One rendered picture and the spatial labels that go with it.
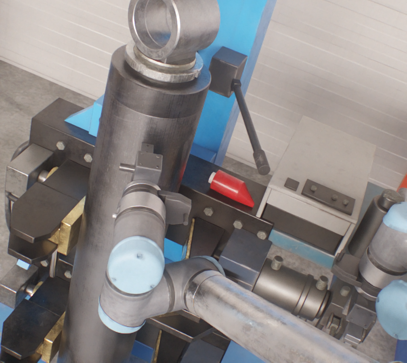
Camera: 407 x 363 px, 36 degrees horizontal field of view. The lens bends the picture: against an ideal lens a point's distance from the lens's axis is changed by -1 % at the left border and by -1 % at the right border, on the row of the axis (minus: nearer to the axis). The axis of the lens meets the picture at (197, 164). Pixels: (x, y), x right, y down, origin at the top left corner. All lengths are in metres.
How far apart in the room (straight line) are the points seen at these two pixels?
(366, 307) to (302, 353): 0.39
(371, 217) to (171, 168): 0.53
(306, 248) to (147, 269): 0.70
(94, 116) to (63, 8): 2.17
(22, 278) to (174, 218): 0.99
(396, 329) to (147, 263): 0.42
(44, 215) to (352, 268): 0.76
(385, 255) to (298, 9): 2.23
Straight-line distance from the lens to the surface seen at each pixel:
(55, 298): 2.05
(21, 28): 4.08
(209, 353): 1.98
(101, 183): 1.43
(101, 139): 1.39
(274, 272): 1.63
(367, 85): 3.39
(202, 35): 1.26
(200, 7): 1.25
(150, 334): 2.09
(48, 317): 2.00
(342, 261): 1.31
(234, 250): 1.61
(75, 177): 1.74
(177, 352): 1.99
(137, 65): 1.27
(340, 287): 1.66
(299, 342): 0.94
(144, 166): 1.16
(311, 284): 1.64
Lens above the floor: 2.09
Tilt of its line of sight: 35 degrees down
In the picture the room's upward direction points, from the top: 17 degrees clockwise
